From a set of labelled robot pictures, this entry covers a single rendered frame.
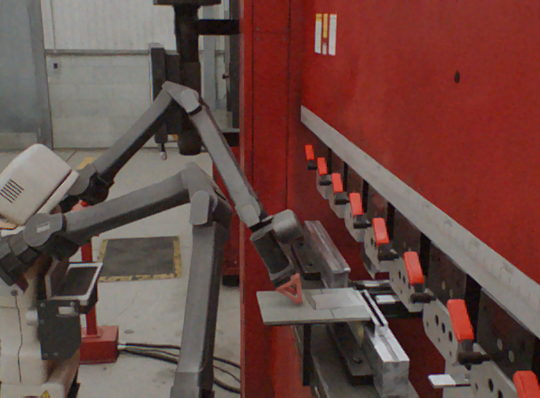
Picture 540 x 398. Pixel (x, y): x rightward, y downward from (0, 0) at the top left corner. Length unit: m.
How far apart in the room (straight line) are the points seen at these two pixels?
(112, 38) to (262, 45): 6.49
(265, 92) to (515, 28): 1.59
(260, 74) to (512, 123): 1.60
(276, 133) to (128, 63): 6.47
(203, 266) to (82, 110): 7.76
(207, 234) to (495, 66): 0.62
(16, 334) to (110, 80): 7.21
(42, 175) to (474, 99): 1.02
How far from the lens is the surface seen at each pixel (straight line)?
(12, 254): 1.52
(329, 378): 1.64
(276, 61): 2.40
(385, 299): 1.74
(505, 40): 0.92
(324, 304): 1.70
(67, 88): 8.96
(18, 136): 9.16
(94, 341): 3.51
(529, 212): 0.86
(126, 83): 8.83
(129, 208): 1.39
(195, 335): 1.23
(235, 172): 1.69
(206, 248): 1.27
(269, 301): 1.71
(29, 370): 1.80
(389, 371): 1.55
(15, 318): 1.80
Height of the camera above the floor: 1.71
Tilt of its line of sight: 16 degrees down
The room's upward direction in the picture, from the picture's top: straight up
